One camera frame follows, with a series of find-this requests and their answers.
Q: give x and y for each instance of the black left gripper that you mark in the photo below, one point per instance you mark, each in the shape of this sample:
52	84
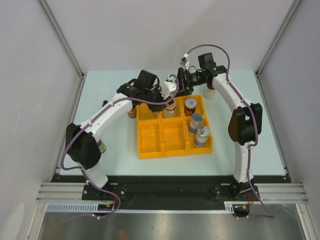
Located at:
156	107

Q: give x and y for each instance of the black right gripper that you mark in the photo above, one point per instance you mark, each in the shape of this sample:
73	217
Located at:
185	86

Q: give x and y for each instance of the tall red sauce bottle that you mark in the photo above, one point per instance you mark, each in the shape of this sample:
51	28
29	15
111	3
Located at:
132	113

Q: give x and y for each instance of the clear flask-shaped glass jar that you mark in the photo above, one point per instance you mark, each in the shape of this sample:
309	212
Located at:
170	111

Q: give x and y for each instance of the blue-label pearl jar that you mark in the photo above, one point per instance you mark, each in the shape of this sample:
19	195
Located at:
201	136
196	120

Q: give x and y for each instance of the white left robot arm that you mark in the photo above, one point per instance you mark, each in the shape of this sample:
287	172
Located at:
82	140

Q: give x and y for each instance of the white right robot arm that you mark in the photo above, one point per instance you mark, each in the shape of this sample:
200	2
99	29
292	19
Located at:
245	123

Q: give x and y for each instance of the black-cap squeeze bottle right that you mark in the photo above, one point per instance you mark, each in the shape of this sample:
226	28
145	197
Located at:
209	93

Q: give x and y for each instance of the yellow six-compartment tray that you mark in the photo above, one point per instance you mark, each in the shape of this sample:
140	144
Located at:
158	136

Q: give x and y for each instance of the green-label sauce bottle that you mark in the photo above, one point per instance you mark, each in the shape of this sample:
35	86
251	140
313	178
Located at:
101	146

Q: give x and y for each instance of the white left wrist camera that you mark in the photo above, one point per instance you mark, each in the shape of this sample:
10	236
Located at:
169	87

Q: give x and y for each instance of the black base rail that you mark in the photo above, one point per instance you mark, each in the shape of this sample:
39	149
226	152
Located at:
179	191

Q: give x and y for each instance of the white slotted cable duct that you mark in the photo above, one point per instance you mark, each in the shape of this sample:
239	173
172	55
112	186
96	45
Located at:
104	208

